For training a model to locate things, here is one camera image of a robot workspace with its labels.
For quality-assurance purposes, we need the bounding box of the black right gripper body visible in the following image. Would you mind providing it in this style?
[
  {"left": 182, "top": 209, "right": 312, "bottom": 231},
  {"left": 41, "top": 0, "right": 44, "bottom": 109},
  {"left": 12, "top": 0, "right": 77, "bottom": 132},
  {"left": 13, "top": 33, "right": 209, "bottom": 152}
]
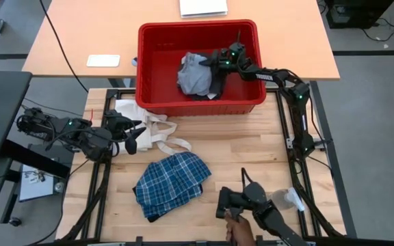
[{"left": 213, "top": 42, "right": 253, "bottom": 73}]

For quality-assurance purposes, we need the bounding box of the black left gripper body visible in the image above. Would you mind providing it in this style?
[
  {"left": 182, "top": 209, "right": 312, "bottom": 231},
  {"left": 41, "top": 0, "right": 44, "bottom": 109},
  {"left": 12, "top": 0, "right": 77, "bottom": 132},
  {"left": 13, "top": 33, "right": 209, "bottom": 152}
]
[{"left": 103, "top": 109, "right": 135, "bottom": 141}]

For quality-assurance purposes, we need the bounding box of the dark grey garment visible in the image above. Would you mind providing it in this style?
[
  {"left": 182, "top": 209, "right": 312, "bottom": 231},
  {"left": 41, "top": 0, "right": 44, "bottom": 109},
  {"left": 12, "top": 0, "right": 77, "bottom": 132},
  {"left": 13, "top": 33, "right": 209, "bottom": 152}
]
[{"left": 176, "top": 51, "right": 227, "bottom": 102}]

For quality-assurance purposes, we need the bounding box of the blue plaid garment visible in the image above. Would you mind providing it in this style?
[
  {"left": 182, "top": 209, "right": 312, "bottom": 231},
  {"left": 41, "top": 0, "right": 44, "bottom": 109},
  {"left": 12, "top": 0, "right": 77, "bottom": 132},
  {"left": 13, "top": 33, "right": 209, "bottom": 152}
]
[{"left": 133, "top": 151, "right": 213, "bottom": 221}]

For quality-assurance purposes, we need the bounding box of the black hand-held leader arm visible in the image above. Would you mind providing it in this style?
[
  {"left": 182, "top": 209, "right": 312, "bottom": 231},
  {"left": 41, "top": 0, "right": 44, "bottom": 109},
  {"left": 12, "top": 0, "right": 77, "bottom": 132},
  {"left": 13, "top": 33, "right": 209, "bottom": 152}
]
[{"left": 215, "top": 167, "right": 308, "bottom": 246}]

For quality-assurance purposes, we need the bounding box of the cream canvas tote bag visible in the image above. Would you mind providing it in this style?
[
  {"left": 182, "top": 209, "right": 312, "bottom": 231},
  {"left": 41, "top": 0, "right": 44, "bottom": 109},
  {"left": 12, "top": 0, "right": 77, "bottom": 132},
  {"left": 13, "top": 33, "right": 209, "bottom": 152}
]
[{"left": 111, "top": 98, "right": 193, "bottom": 156}]

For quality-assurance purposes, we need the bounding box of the white closed notebook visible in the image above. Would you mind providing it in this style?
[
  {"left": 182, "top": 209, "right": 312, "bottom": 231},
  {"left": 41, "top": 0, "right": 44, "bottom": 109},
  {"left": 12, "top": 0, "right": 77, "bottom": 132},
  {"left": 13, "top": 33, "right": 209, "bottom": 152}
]
[{"left": 179, "top": 0, "right": 229, "bottom": 19}]

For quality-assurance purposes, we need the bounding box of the red plastic bin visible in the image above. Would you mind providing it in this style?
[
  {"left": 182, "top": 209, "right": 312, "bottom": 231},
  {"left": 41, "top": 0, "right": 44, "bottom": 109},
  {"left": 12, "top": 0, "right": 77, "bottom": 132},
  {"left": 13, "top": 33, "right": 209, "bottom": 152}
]
[{"left": 135, "top": 18, "right": 267, "bottom": 118}]

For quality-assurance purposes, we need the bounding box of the white flat pad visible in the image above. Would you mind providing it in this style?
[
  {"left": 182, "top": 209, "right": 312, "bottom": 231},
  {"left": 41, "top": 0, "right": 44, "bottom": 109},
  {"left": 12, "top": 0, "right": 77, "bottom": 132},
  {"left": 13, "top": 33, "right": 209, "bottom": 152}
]
[{"left": 86, "top": 54, "right": 121, "bottom": 68}]

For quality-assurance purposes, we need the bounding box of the white paper sheet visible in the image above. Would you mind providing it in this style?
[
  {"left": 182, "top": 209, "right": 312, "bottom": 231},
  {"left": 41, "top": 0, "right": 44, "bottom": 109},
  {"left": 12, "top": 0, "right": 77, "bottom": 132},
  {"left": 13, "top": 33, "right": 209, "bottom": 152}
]
[{"left": 18, "top": 163, "right": 65, "bottom": 203}]

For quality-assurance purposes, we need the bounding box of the light wooden desk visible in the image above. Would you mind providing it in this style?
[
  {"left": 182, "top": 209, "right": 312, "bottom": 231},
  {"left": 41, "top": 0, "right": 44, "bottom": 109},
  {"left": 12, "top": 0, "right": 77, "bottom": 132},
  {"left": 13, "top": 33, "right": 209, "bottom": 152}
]
[{"left": 21, "top": 0, "right": 341, "bottom": 81}]

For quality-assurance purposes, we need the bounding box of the black computer tower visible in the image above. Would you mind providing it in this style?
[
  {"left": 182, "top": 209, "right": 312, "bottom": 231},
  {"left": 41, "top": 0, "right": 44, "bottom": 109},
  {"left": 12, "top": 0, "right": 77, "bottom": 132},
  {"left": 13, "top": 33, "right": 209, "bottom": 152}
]
[{"left": 326, "top": 0, "right": 394, "bottom": 30}]

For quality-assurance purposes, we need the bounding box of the person's hand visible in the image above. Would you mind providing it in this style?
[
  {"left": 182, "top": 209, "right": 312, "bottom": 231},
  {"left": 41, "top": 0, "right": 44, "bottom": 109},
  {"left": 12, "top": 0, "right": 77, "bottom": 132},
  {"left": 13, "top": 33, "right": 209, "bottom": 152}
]
[{"left": 224, "top": 210, "right": 257, "bottom": 246}]

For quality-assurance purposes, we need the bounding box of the clear plastic spray bottle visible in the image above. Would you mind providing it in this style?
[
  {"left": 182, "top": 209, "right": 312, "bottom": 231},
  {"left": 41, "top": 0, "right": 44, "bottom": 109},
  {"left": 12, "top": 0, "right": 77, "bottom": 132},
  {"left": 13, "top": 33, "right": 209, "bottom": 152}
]
[{"left": 271, "top": 187, "right": 306, "bottom": 213}]

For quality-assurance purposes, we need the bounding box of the black aluminium table frame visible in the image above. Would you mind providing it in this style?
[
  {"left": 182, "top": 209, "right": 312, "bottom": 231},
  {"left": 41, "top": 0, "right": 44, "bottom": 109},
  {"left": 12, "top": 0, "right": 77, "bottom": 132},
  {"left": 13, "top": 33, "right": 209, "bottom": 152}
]
[{"left": 59, "top": 86, "right": 347, "bottom": 246}]

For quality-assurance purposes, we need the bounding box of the long black cable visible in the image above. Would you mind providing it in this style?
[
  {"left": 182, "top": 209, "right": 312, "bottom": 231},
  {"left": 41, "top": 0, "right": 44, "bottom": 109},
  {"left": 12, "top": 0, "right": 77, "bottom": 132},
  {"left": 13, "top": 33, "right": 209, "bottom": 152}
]
[{"left": 38, "top": 0, "right": 90, "bottom": 94}]

